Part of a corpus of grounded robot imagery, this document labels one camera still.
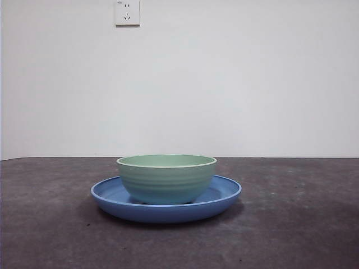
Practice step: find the green ribbed bowl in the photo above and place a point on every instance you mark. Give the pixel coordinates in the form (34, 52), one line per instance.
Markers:
(168, 182)

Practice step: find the blue round plate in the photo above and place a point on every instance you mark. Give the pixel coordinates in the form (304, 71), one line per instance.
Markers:
(165, 214)

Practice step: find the white wall socket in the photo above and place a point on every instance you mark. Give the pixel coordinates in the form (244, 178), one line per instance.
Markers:
(127, 14)

